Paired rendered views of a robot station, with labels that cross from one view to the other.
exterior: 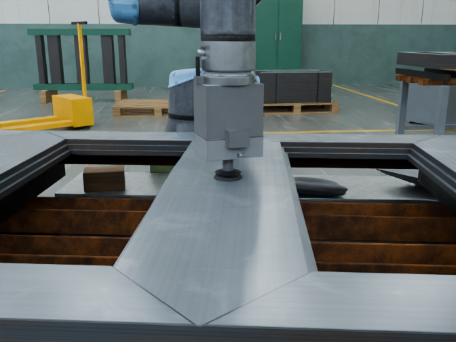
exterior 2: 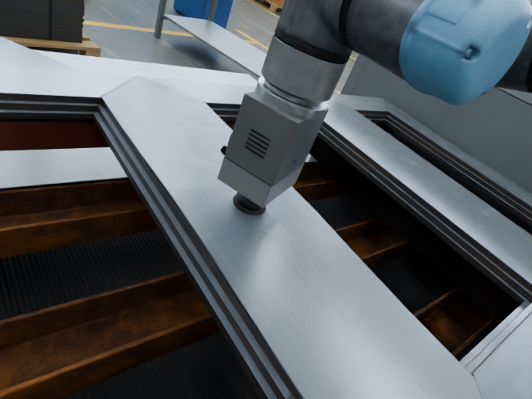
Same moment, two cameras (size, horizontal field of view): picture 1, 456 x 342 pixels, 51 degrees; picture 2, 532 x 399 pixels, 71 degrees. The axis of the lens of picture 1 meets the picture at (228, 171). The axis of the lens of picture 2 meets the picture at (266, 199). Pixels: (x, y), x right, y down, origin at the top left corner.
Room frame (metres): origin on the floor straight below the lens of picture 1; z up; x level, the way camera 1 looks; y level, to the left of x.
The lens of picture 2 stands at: (0.93, -0.29, 1.11)
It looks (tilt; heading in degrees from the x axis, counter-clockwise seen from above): 33 degrees down; 128
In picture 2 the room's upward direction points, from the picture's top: 23 degrees clockwise
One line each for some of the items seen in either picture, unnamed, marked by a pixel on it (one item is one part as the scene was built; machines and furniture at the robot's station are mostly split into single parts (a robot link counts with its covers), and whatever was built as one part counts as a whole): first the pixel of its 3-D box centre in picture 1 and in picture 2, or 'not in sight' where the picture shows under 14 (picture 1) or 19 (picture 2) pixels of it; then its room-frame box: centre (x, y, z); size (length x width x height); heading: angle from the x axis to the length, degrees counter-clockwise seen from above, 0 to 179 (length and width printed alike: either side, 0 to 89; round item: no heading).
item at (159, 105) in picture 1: (160, 107); not in sight; (6.83, 0.96, 0.07); 1.20 x 0.80 x 0.14; 93
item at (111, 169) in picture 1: (104, 178); not in sight; (1.17, 0.31, 0.71); 0.10 x 0.06 x 0.05; 102
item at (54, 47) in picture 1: (82, 65); not in sight; (8.09, 2.39, 0.58); 1.60 x 0.60 x 1.17; 92
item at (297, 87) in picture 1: (290, 90); not in sight; (7.11, -0.92, 0.28); 1.20 x 0.80 x 0.57; 97
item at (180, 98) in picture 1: (191, 90); not in sight; (1.45, 0.11, 0.90); 0.13 x 0.12 x 0.14; 88
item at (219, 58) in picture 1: (226, 58); (302, 70); (0.68, 0.00, 1.02); 0.08 x 0.08 x 0.05
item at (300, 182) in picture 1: (307, 185); not in sight; (1.14, -0.20, 0.70); 0.20 x 0.10 x 0.03; 73
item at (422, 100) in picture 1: (437, 101); not in sight; (5.87, -2.54, 0.29); 0.62 x 0.43 x 0.57; 22
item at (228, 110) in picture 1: (229, 116); (267, 133); (0.67, 0.00, 0.94); 0.10 x 0.09 x 0.16; 20
